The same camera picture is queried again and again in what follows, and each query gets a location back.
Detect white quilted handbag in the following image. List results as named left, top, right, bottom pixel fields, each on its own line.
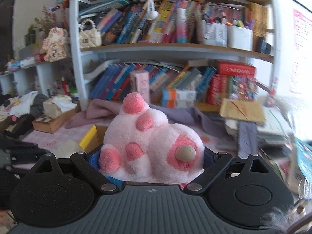
left=79, top=19, right=102, bottom=49

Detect pink plush paw toy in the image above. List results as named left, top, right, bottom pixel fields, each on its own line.
left=98, top=92, right=205, bottom=185

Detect black phone power bank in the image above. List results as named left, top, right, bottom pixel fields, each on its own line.
left=238, top=121, right=259, bottom=159

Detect pink checkered tablecloth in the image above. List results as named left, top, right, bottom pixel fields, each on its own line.
left=21, top=122, right=237, bottom=157

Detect pink purple cloth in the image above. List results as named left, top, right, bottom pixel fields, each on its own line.
left=65, top=99, right=226, bottom=138

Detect tissue pack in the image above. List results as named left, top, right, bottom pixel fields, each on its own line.
left=43, top=95, right=77, bottom=118

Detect yellow cardboard box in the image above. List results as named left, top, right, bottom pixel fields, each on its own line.
left=79, top=125, right=108, bottom=153

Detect orange white medicine boxes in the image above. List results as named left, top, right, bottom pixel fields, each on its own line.
left=161, top=88, right=197, bottom=108

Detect pink cylindrical device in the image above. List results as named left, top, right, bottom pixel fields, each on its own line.
left=130, top=70, right=150, bottom=103

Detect pile of clothes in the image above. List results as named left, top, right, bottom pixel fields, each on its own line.
left=0, top=91, right=49, bottom=140

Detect white bookshelf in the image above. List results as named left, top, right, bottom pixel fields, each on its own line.
left=13, top=0, right=276, bottom=110

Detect stack of books papers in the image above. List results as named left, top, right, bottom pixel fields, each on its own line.
left=219, top=97, right=311, bottom=189

